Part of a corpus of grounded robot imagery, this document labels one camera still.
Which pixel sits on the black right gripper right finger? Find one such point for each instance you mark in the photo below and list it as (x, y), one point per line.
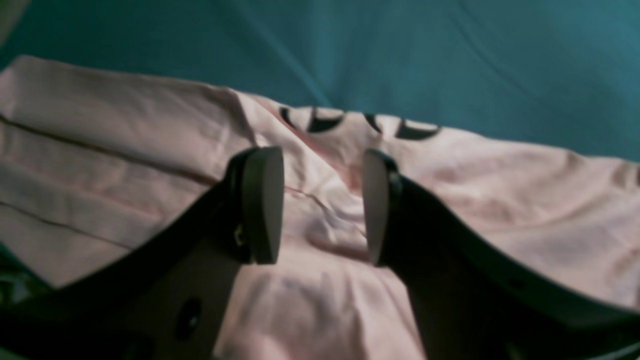
(471, 301)

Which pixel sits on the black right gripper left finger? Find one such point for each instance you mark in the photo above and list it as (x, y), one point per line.
(167, 299)

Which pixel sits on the pink T-shirt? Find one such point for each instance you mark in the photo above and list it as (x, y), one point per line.
(94, 164)

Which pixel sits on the teal table cloth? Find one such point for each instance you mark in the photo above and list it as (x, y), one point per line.
(557, 72)

